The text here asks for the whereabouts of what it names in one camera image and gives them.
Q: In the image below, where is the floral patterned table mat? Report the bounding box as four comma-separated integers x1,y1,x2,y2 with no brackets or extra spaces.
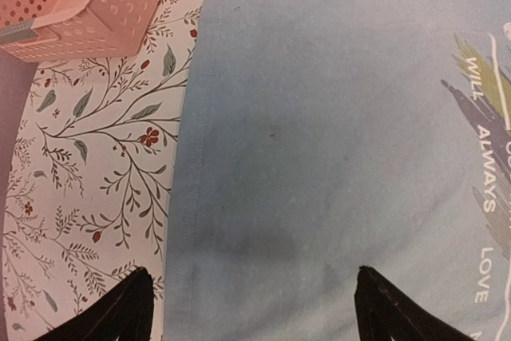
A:
1,0,204,340

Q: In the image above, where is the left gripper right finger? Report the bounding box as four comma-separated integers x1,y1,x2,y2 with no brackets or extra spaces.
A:
355,266,470,341

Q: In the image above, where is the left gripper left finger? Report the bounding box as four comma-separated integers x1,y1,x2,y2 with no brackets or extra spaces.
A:
38,267,154,341

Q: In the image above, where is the light blue t-shirt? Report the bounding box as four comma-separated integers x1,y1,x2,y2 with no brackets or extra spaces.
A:
163,0,510,340

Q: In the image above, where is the pink perforated plastic basket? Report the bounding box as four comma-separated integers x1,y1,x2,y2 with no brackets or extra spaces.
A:
1,0,159,62

